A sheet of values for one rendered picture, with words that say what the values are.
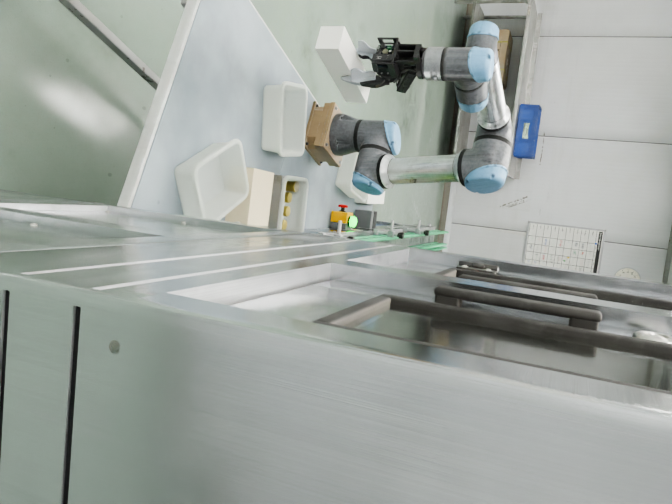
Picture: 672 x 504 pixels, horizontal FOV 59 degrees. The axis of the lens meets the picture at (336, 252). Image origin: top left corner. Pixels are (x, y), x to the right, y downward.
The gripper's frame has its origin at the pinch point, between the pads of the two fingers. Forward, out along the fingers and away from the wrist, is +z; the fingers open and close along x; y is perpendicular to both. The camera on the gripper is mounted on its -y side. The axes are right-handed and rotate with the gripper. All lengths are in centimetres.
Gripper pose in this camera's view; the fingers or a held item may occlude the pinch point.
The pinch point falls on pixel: (349, 67)
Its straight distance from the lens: 155.5
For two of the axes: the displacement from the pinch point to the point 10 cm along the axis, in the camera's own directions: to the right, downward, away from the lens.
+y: -3.2, -3.0, -9.0
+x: -2.3, 9.5, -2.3
